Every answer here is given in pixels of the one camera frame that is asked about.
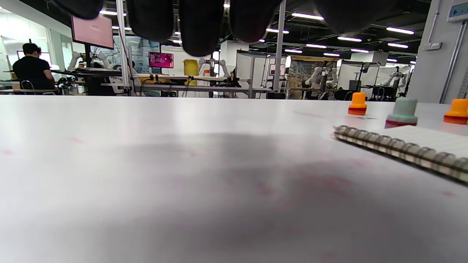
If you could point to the orange reward stamp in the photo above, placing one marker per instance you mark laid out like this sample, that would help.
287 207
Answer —
457 111
357 104

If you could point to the grey conduit pipe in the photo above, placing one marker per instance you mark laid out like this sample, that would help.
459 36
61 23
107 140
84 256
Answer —
453 62

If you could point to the spiral lined notebook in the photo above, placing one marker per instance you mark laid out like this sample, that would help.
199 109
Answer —
431 140

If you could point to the green reward stamp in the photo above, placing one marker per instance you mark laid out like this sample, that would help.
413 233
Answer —
402 111

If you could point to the yellow bin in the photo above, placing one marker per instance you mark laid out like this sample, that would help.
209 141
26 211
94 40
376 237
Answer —
191 67

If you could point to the metal pillar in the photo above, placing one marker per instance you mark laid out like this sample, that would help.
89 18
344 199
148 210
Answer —
279 51
124 51

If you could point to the large pink monitor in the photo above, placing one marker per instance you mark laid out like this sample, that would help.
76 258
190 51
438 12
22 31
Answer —
92 32

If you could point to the small magenta monitor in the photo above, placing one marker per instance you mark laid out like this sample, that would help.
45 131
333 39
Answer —
161 60

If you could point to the long grey workbench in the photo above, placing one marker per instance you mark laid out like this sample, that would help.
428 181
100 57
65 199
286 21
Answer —
193 88

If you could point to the white wall control panel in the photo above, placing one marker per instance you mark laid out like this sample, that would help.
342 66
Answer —
457 11

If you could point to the person's left hand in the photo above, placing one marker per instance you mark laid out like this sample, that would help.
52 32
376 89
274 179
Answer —
201 25

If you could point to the row of ceiling lights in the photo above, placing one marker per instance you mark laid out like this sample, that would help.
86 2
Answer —
307 16

